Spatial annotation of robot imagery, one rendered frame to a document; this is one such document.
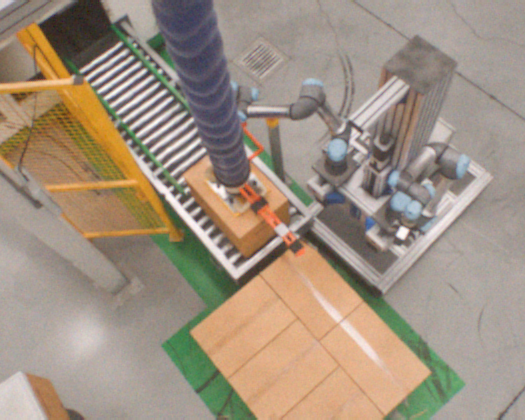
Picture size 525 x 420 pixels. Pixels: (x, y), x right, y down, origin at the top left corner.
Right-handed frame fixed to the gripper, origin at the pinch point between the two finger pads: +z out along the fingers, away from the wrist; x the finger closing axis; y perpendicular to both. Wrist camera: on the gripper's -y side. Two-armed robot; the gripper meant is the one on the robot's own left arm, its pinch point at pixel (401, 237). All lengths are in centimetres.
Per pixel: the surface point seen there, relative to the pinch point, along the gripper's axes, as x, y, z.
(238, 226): 92, -24, 52
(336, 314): 16, -32, 92
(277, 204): 79, 1, 52
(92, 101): 158, -32, -49
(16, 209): 173, -93, -21
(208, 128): 105, -12, -39
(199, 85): 103, -11, -75
